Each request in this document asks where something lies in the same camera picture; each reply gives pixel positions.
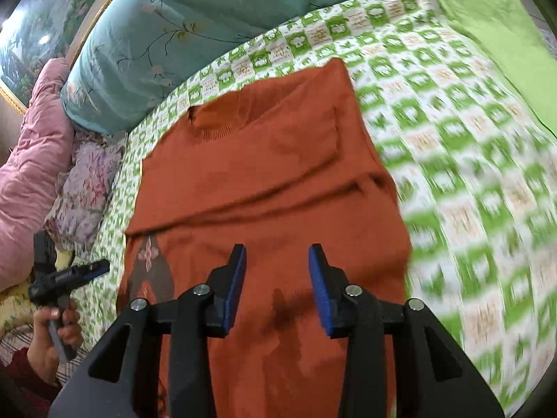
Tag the yellow printed cloth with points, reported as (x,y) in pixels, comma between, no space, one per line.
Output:
(13,309)

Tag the teal floral quilt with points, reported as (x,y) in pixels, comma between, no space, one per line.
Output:
(196,30)

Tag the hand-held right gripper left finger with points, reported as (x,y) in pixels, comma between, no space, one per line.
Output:
(235,289)

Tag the floral ruffled pillow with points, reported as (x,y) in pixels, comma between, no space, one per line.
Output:
(87,183)

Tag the person's left forearm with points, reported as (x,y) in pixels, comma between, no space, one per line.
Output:
(26,379)

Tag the green checked printed bedsheet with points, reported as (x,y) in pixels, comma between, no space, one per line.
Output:
(457,183)

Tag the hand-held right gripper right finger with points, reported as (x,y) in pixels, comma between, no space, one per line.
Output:
(319,291)

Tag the gold framed landscape painting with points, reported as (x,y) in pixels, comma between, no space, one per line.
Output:
(39,30)

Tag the orange knit sweater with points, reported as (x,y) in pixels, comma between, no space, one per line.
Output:
(261,174)

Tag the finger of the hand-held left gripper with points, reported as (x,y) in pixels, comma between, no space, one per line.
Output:
(82,272)

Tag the pink quilted blanket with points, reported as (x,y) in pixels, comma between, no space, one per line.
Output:
(30,161)

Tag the lime green cloth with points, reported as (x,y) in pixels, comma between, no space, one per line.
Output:
(500,52)

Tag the person's left hand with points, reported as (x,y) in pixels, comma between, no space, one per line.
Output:
(41,348)

